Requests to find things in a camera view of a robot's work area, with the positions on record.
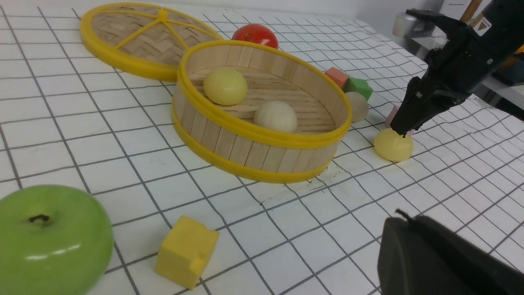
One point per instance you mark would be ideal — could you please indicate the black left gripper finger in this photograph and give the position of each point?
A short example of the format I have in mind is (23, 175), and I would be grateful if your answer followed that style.
(424, 99)
(420, 256)

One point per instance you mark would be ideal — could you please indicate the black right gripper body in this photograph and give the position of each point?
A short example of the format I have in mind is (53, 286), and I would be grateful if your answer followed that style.
(454, 70)

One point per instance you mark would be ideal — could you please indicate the yellow bun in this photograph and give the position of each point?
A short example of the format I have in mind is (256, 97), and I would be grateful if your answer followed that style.
(392, 146)
(225, 86)

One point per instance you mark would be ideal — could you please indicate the white bun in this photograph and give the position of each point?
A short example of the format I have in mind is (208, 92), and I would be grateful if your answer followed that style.
(276, 115)
(360, 107)

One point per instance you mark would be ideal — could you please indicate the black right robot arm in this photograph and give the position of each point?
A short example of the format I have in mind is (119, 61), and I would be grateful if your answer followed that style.
(499, 28)

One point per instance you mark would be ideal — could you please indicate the bamboo steamer tray yellow rim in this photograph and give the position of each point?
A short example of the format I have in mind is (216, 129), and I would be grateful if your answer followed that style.
(226, 136)

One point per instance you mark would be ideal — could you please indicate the bamboo steamer lid yellow rim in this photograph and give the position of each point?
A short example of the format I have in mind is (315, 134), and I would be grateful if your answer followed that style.
(142, 39)

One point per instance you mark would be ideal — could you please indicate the pink foam cube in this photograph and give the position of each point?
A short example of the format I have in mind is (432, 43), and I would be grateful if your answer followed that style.
(392, 116)

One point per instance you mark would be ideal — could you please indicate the green foam cube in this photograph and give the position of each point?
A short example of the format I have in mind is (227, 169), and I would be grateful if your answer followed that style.
(360, 86)

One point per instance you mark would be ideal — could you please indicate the orange foam cube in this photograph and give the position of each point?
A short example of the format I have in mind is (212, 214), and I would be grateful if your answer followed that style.
(338, 76)

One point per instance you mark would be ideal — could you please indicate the red tomato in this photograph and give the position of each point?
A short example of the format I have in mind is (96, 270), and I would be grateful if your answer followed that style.
(256, 33)

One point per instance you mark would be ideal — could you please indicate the yellow foam cube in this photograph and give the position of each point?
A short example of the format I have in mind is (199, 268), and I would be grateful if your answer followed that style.
(185, 252)

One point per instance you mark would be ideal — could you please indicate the white grid tablecloth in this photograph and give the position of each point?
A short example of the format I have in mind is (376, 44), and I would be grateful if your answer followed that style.
(67, 118)

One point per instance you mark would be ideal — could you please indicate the green apple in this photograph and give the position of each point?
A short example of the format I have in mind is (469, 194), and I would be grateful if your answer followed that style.
(55, 240)

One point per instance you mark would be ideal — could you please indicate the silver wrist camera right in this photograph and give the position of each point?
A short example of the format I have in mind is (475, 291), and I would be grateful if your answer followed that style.
(408, 27)

